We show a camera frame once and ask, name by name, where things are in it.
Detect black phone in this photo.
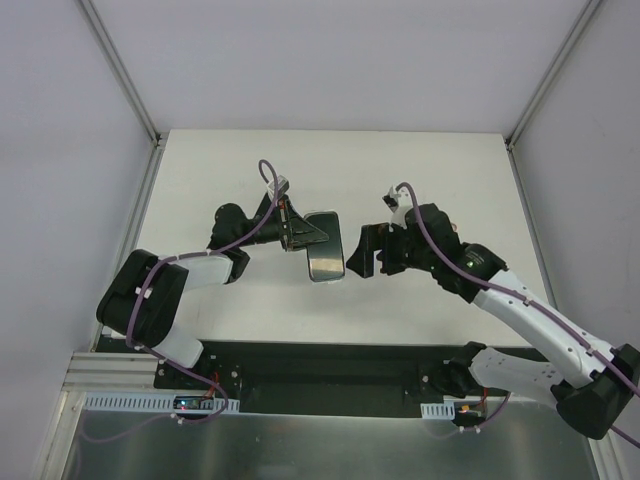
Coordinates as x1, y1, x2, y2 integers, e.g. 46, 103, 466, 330
305, 211, 345, 283

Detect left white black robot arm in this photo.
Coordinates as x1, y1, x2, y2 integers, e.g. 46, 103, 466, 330
96, 197, 341, 389

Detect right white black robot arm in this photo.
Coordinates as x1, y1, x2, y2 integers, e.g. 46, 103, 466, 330
346, 204, 639, 440

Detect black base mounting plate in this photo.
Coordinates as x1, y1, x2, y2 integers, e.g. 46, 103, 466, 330
92, 335, 571, 416

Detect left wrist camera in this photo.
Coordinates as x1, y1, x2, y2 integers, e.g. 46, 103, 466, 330
267, 175, 289, 200

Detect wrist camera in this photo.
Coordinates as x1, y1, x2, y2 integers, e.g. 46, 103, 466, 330
267, 175, 289, 200
383, 186, 413, 229

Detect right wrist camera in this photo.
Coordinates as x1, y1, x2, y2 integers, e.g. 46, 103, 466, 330
383, 186, 413, 229

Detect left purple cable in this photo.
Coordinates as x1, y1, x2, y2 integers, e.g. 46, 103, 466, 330
79, 159, 291, 443

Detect purple cable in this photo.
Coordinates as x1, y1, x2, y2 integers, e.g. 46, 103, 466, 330
382, 182, 640, 449
79, 159, 291, 443

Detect right white cable duct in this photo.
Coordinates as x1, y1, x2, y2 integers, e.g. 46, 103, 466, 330
420, 400, 456, 421

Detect white cable duct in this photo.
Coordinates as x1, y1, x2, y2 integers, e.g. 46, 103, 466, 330
84, 392, 240, 415
420, 400, 456, 421

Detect left white cable duct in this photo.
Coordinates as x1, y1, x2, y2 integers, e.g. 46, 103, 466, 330
84, 392, 240, 415

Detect aluminium frame front rail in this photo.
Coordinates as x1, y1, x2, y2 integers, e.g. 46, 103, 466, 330
62, 350, 604, 404

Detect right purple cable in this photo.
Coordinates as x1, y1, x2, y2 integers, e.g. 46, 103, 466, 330
382, 182, 640, 449

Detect left aluminium frame post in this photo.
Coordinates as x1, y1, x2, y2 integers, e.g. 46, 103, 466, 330
74, 0, 168, 147

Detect aluminium frame post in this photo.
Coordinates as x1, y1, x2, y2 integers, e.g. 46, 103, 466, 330
505, 0, 606, 152
74, 0, 168, 147

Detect right aluminium frame post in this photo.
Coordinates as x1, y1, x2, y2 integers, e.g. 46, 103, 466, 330
505, 0, 606, 152

